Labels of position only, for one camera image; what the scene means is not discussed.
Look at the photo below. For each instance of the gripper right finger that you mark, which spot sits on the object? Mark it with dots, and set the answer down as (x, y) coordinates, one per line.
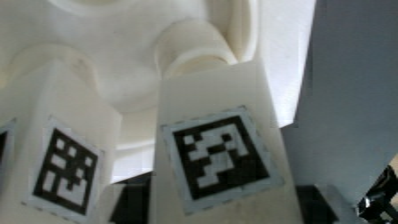
(323, 206)

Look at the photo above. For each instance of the white round stool seat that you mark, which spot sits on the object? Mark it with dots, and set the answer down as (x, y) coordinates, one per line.
(99, 34)

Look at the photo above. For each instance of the white right rail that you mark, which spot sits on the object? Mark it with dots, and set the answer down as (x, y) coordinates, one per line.
(282, 31)

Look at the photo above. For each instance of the white stool leg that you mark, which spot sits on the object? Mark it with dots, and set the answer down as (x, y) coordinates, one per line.
(222, 181)
(59, 127)

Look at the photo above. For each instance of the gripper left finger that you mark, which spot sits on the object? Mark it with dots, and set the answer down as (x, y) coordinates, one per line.
(131, 207)

